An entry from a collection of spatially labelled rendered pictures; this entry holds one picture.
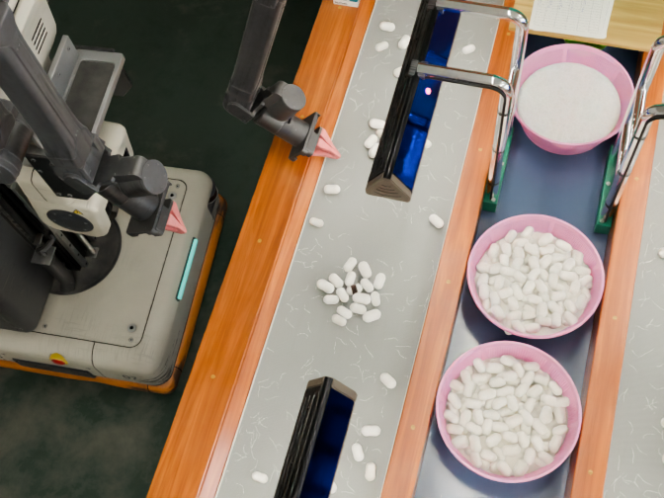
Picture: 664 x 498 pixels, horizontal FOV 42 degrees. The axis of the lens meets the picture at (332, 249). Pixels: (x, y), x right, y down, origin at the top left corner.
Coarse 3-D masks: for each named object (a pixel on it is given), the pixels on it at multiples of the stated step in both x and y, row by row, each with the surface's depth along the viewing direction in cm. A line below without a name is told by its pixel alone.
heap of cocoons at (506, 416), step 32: (480, 384) 166; (512, 384) 166; (544, 384) 164; (448, 416) 163; (480, 416) 162; (512, 416) 162; (544, 416) 161; (480, 448) 160; (512, 448) 159; (544, 448) 160
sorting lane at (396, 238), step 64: (384, 0) 207; (384, 64) 199; (448, 64) 197; (448, 128) 190; (320, 192) 186; (448, 192) 183; (320, 256) 180; (384, 256) 178; (320, 320) 174; (384, 320) 173; (256, 384) 170; (384, 384) 167; (256, 448) 164; (384, 448) 162
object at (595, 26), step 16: (544, 0) 197; (560, 0) 197; (576, 0) 197; (592, 0) 196; (608, 0) 196; (544, 16) 196; (560, 16) 195; (576, 16) 195; (592, 16) 194; (608, 16) 194; (560, 32) 193; (576, 32) 193; (592, 32) 192
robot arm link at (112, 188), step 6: (102, 186) 141; (108, 186) 140; (114, 186) 141; (102, 192) 141; (108, 192) 141; (114, 192) 142; (120, 192) 142; (108, 198) 143; (114, 198) 143; (120, 198) 143; (126, 198) 143; (114, 204) 145; (120, 204) 144
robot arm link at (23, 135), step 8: (16, 128) 137; (24, 128) 138; (16, 136) 137; (24, 136) 138; (32, 136) 141; (8, 144) 136; (16, 144) 137; (24, 144) 138; (16, 152) 137; (24, 152) 139
